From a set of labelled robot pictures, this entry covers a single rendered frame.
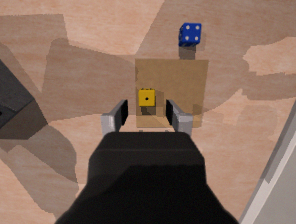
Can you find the blue die with white pips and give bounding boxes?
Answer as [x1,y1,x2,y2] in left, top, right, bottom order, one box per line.
[178,23,202,47]

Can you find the tan flat mat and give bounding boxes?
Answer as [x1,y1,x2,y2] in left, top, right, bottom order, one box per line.
[135,59,209,127]

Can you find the yellow die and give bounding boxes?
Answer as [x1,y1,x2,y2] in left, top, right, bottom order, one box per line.
[139,89,155,107]

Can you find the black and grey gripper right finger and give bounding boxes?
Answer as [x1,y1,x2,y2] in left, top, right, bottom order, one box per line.
[166,99,193,137]

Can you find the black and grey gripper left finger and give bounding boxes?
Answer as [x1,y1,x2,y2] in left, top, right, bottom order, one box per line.
[100,99,128,137]

